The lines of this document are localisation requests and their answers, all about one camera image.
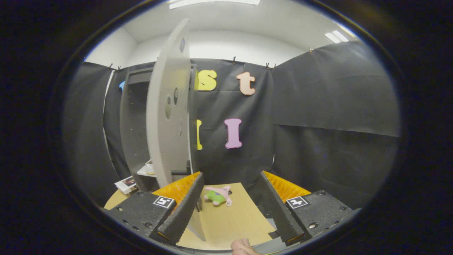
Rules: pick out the small ceiling light panel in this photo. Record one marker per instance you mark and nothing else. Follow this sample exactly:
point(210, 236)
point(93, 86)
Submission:
point(336, 36)

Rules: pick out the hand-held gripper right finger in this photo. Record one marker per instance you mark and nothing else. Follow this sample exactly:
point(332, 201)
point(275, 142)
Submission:
point(279, 212)

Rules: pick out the black backdrop cloth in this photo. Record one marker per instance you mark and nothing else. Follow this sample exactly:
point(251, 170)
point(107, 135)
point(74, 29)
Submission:
point(318, 159)

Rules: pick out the white book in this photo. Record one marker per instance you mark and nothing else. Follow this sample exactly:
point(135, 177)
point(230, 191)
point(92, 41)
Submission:
point(125, 184)

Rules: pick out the pink and green plush toy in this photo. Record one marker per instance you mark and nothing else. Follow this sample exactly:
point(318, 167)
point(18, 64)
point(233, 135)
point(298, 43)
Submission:
point(216, 196)

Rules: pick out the grey shoe cabinet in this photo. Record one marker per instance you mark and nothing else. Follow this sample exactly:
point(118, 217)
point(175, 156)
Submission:
point(134, 134)

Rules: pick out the long ceiling light panel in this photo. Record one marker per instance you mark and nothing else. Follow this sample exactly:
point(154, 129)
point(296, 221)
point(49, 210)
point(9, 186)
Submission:
point(212, 3)

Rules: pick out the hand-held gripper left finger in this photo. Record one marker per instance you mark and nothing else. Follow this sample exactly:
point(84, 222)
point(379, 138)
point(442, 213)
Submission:
point(185, 212)

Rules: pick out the white shoe with yellow sole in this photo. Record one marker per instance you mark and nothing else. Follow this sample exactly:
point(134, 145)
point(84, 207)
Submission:
point(150, 167)

